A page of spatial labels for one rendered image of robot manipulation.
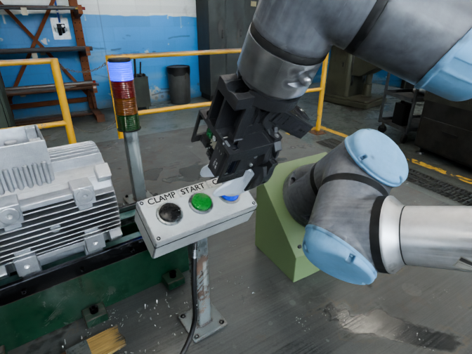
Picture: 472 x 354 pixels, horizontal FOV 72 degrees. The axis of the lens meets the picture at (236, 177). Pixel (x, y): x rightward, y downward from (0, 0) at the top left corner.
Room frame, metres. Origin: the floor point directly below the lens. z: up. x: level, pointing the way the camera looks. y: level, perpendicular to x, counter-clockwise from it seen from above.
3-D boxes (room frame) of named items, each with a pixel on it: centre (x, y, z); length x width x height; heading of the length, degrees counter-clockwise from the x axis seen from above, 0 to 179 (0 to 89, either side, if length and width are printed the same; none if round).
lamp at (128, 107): (0.88, 0.30, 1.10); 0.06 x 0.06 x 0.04
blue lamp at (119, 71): (0.88, 0.30, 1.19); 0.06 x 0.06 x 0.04
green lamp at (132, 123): (0.88, 0.30, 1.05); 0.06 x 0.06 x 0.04
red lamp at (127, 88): (0.88, 0.30, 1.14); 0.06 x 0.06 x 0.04
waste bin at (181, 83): (5.67, 0.96, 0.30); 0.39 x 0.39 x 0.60
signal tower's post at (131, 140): (0.88, 0.30, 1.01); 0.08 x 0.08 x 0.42; 35
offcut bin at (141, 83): (5.18, 1.65, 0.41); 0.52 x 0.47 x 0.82; 120
